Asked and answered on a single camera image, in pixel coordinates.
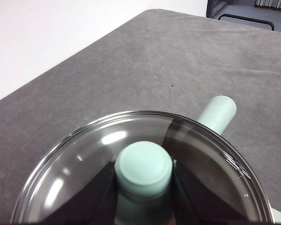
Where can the glass lid with green knob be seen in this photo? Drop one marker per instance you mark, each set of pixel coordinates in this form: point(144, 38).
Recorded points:
point(142, 164)

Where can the black metal bar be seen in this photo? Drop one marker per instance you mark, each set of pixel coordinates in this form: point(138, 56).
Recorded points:
point(248, 20)

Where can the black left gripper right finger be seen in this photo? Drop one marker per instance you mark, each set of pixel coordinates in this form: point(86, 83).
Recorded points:
point(201, 204)

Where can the white ribbed panel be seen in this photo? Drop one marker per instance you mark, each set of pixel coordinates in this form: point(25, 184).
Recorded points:
point(274, 3)

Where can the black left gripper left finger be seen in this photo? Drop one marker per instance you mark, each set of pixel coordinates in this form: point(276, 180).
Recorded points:
point(91, 201)

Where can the dark grey cabinet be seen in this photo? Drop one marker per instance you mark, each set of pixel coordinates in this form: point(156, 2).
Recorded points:
point(238, 9)

